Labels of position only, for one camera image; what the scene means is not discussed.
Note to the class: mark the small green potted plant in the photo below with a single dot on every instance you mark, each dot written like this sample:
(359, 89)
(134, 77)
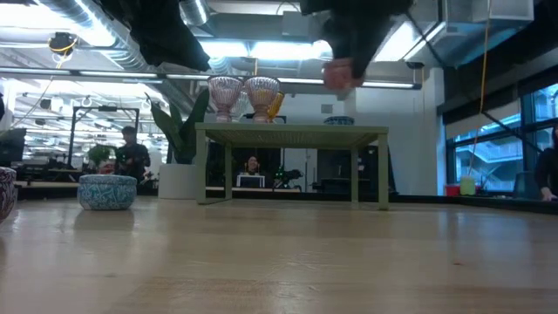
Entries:
(99, 154)

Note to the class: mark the pink ribbed glass candle holder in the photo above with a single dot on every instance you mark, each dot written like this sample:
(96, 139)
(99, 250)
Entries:
(261, 93)
(224, 93)

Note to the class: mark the amber ribbed glass candle holder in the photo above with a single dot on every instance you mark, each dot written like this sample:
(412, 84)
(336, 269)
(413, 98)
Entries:
(279, 104)

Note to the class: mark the white round plant pot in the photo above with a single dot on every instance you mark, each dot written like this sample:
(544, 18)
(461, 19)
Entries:
(176, 181)

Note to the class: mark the large green leafy plant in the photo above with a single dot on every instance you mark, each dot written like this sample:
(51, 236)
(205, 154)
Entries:
(181, 131)

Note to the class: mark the red plastic container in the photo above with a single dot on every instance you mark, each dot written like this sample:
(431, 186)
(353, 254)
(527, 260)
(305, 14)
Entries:
(452, 190)

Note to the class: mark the purple patterned candle tin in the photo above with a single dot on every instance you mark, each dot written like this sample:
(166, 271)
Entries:
(5, 192)

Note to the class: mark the grey office chair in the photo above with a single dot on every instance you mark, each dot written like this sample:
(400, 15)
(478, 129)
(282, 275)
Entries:
(525, 185)

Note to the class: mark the pale green plastic container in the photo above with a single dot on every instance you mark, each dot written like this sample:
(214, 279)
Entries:
(467, 185)

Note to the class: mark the white laptop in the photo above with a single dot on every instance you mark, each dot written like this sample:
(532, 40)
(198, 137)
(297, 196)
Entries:
(250, 181)

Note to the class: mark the person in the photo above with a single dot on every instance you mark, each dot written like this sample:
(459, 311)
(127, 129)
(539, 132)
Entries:
(252, 165)
(133, 154)
(547, 170)

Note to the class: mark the green perforated metal shelf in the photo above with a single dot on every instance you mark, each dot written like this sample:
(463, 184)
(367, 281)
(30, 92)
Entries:
(296, 135)

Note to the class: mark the pink patterned candle tin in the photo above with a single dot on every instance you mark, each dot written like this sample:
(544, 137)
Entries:
(340, 74)

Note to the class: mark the black computer monitor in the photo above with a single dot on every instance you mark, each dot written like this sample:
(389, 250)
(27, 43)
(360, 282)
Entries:
(11, 146)

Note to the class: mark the black metal frame rig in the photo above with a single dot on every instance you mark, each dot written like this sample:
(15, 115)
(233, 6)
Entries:
(104, 108)

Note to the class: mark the teal patterned candle tin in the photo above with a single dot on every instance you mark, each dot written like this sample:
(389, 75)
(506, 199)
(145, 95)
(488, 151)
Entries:
(106, 194)

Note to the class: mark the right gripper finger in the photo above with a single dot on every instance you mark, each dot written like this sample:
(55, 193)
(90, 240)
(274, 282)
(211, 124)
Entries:
(359, 54)

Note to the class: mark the navy patterned candle tin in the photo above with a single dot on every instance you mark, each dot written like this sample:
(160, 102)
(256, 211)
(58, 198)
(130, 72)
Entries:
(338, 120)

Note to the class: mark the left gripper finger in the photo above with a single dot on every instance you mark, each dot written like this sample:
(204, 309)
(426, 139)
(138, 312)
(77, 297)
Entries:
(183, 54)

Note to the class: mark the black device with green light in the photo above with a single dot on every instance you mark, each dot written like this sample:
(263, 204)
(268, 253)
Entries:
(287, 176)

